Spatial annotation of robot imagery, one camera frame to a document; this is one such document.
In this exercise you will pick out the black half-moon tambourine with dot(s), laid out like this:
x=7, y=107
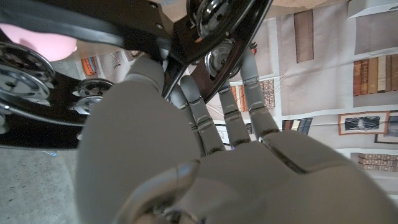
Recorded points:
x=133, y=18

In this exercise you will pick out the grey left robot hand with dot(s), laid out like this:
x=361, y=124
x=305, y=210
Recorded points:
x=217, y=180

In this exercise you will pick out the printed bookshelf backdrop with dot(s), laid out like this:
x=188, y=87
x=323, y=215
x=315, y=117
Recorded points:
x=326, y=87

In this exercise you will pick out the pink plastic piggy bank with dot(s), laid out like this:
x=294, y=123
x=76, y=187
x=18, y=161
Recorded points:
x=46, y=46

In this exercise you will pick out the white power strip box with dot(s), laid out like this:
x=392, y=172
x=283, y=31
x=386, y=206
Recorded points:
x=373, y=7

